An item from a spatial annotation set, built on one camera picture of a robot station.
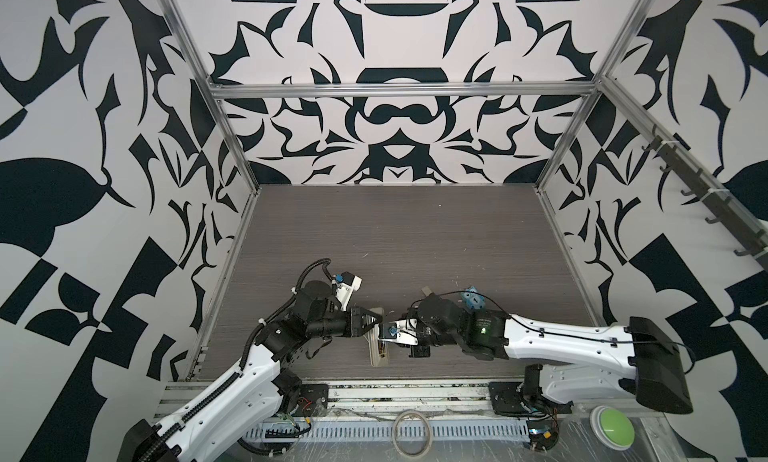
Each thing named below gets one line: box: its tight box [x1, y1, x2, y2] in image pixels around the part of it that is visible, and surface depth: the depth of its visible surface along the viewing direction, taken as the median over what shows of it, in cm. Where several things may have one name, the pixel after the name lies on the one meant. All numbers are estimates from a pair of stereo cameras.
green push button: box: [590, 405, 635, 451], surface depth 71 cm
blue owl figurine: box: [460, 286, 487, 310], surface depth 93 cm
